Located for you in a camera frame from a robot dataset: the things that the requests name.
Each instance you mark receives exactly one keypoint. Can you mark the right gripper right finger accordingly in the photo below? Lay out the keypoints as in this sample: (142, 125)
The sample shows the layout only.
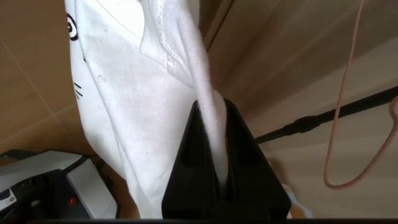
(255, 186)

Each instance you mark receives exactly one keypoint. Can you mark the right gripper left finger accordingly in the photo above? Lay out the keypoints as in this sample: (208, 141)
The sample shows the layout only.
(186, 186)

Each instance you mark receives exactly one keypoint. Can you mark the white printed t-shirt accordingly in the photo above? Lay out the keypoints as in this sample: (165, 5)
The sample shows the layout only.
(140, 109)

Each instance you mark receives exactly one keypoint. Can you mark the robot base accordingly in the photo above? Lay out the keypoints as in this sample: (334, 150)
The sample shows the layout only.
(40, 193)

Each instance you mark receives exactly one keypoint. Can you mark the black clothes rack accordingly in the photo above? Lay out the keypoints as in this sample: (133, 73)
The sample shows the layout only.
(311, 122)

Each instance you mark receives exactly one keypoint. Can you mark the pink clothes hanger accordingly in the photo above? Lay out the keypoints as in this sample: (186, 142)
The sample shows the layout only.
(342, 93)

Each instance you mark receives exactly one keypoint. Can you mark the beige curtain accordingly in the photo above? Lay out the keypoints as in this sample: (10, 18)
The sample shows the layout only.
(295, 46)

